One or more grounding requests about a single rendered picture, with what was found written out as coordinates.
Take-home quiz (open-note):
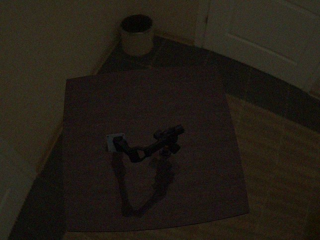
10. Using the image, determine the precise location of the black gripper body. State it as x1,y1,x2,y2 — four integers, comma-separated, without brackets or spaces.
154,130,180,154

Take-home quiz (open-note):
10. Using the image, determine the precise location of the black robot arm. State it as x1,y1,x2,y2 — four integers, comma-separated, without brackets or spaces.
112,124,185,163

